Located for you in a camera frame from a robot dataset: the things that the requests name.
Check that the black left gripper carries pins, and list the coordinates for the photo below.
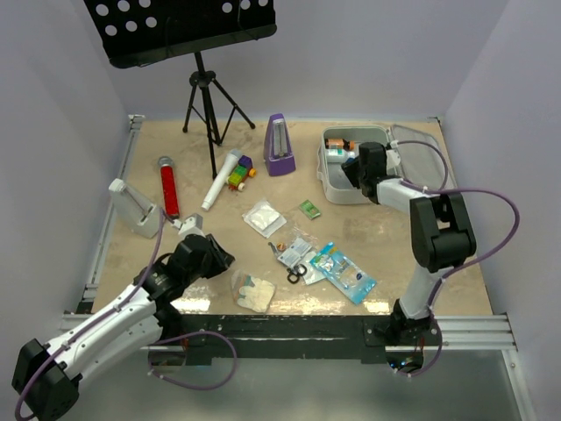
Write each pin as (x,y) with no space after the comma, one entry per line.
(219,256)

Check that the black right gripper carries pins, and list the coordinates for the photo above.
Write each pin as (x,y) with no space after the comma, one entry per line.
(348,168)

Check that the white green tube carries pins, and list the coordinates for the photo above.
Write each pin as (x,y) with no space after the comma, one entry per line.
(339,155)

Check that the brown bottle orange cap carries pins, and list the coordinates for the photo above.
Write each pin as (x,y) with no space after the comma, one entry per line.
(339,143)

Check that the small green packet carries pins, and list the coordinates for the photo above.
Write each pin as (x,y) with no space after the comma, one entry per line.
(309,210)

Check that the white gauze packet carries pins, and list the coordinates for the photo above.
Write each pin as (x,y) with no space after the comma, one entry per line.
(264,218)

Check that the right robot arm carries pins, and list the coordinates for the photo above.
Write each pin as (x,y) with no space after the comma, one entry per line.
(441,233)

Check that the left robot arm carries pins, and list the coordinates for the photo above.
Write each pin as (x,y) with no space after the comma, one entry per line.
(48,376)

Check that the grey open medicine case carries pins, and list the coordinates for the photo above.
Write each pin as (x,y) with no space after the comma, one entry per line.
(421,160)

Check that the bag of white gloves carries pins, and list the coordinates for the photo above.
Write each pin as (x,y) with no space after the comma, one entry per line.
(251,292)

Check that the red toy microphone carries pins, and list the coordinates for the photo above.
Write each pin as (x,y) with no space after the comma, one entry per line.
(170,198)

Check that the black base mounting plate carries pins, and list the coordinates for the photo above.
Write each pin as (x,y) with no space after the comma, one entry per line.
(205,337)

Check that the purple metronome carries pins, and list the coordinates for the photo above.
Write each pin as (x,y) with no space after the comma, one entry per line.
(278,154)

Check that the white sachet in bag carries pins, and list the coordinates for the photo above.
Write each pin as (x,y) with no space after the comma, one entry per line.
(294,253)

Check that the clear bag with wipes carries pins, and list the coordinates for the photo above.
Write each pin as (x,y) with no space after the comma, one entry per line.
(313,275)

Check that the colourful toy block train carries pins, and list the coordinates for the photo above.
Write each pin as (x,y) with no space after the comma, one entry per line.
(239,175)

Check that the white toy microphone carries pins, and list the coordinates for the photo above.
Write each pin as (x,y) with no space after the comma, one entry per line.
(230,162)

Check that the blue plaster packet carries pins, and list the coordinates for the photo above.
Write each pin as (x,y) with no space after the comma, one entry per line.
(343,273)

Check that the black music stand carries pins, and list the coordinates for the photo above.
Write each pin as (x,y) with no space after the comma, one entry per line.
(142,33)

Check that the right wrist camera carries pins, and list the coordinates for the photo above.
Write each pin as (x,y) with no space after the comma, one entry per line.
(393,155)

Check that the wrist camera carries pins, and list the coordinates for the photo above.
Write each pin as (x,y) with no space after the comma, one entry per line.
(393,155)
(192,225)

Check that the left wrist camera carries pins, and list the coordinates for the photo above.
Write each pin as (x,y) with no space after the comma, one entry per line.
(192,225)

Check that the black handled scissors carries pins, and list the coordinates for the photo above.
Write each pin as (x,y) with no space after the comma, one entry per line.
(296,273)

